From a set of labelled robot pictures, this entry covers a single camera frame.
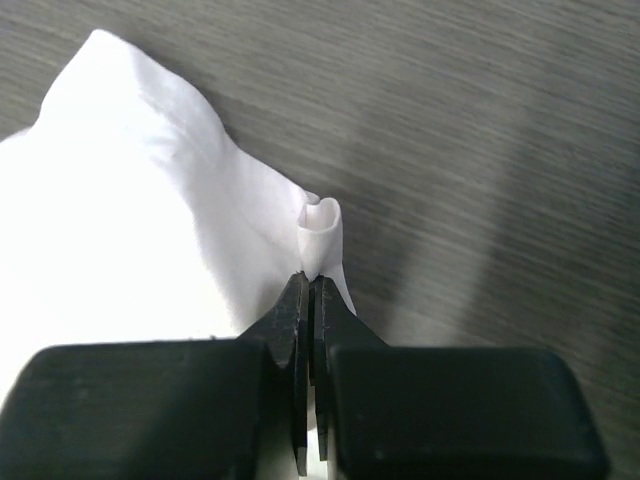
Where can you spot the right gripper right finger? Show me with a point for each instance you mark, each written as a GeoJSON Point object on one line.
{"type": "Point", "coordinates": [390, 412]}

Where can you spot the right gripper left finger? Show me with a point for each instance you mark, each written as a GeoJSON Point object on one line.
{"type": "Point", "coordinates": [191, 409]}

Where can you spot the white t-shirt red print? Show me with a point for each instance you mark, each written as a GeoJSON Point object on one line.
{"type": "Point", "coordinates": [129, 215]}

